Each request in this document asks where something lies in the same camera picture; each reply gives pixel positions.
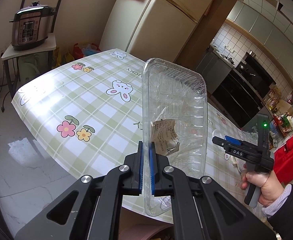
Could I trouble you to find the small white side table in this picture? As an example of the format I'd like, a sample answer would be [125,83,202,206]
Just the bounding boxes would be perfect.
[1,33,57,98]

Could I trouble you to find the clear plastic tray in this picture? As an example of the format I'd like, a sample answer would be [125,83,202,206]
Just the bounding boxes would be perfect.
[142,58,208,217]

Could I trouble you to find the electric pressure cooker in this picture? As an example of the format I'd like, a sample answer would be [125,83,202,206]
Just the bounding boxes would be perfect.
[10,1,55,51]

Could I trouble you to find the black oven stove unit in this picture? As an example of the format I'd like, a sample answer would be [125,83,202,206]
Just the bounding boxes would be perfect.
[213,52,276,128]

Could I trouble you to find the red hanging apron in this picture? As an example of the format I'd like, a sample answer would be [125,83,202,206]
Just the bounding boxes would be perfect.
[273,136,293,185]

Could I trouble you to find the person's right forearm sleeve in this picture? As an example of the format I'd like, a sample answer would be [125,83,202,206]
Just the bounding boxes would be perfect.
[262,184,293,239]

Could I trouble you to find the grey kitchen counter cabinets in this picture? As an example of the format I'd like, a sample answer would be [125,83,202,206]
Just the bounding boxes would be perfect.
[195,46,234,94]

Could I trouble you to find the wire rack with snacks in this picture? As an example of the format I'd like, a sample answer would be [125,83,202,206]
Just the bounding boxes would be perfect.
[270,112,293,146]

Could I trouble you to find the person's right hand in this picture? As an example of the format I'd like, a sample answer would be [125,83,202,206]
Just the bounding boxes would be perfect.
[240,170,284,207]

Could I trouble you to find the beige refrigerator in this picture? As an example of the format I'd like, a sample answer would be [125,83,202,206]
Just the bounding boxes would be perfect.
[100,0,212,62]

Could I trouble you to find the brown round trash bin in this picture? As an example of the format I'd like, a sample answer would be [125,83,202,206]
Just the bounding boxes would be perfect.
[118,223,175,240]

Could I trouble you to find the green plaid bunny tablecloth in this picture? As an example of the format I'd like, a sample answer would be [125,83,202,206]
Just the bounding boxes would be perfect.
[10,48,260,224]

